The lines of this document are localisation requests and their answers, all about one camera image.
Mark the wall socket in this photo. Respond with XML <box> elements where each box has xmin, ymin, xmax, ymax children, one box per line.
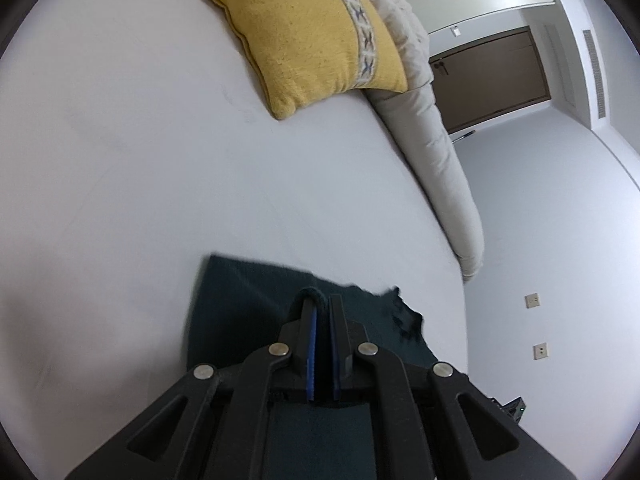
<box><xmin>533</xmin><ymin>342</ymin><xmax>548</xmax><ymax>360</ymax></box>
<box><xmin>525</xmin><ymin>292</ymin><xmax>540</xmax><ymax>309</ymax></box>

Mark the brown door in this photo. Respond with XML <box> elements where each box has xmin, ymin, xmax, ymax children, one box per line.
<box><xmin>430</xmin><ymin>26</ymin><xmax>551</xmax><ymax>134</ymax></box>

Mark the beige duvet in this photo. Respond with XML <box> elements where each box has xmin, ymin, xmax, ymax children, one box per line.
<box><xmin>366</xmin><ymin>0</ymin><xmax>485</xmax><ymax>282</ymax></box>

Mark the yellow patterned cushion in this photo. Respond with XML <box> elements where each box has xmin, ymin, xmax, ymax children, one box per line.
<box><xmin>212</xmin><ymin>0</ymin><xmax>408</xmax><ymax>120</ymax></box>

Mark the dark green knit sweater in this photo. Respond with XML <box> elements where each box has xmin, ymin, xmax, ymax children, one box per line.
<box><xmin>186</xmin><ymin>255</ymin><xmax>436</xmax><ymax>479</ymax></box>

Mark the wall socket far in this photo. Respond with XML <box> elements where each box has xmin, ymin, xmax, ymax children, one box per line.
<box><xmin>525</xmin><ymin>292</ymin><xmax>540</xmax><ymax>309</ymax></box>

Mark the ceiling air vent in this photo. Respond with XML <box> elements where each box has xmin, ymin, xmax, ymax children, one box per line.
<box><xmin>582</xmin><ymin>29</ymin><xmax>606</xmax><ymax>119</ymax></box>

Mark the wall socket near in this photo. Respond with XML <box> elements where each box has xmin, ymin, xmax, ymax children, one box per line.
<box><xmin>533</xmin><ymin>342</ymin><xmax>548</xmax><ymax>360</ymax></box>

